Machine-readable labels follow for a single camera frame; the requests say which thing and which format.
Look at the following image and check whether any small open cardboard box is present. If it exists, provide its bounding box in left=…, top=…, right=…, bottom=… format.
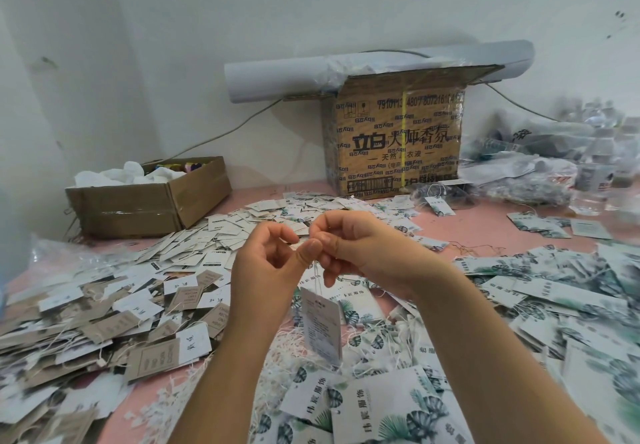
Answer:
left=66, top=155, right=233, bottom=240

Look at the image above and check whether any white roll in plastic wrap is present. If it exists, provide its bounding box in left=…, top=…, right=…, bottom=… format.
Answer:
left=225, top=39, right=536, bottom=104

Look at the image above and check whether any pile of green leaf tags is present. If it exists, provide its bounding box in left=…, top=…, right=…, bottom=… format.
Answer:
left=250, top=241, right=640, bottom=444

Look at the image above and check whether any clear plastic bag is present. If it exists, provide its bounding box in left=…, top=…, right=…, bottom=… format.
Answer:
left=28, top=239, right=109, bottom=282

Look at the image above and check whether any single white leaf print tag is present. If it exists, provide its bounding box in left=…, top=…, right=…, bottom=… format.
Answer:
left=300, top=289, right=344, bottom=368

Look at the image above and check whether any person's left forearm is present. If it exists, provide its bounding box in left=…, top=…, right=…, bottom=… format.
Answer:
left=168, top=329, right=286, bottom=444

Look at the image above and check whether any person's left hand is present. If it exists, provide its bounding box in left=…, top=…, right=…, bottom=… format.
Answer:
left=228, top=221, right=324, bottom=345

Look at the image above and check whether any pile of brown white tags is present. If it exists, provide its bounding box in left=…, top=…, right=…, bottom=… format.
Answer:
left=0, top=257, right=233, bottom=444

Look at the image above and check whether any person's right hand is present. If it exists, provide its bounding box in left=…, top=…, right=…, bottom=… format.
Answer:
left=308, top=209, right=451, bottom=305

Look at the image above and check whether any person's right forearm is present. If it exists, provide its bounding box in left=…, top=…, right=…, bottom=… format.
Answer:
left=410, top=273, right=609, bottom=444

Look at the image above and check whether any white crumpled material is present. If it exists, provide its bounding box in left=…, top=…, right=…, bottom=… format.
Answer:
left=73, top=161, right=187, bottom=189

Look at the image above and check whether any large printed cardboard box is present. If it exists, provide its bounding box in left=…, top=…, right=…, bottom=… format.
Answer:
left=321, top=65, right=505, bottom=201

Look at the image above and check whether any heap of clear plastic bags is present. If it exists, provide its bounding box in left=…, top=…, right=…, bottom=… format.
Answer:
left=462, top=93, right=640, bottom=215

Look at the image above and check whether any black cable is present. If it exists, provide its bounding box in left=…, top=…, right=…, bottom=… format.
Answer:
left=158, top=99, right=283, bottom=164

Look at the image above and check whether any pile of white strings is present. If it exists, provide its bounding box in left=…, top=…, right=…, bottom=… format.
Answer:
left=130, top=339, right=341, bottom=444

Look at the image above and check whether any heap of small tags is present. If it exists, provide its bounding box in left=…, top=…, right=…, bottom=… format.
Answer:
left=135, top=191, right=453, bottom=265

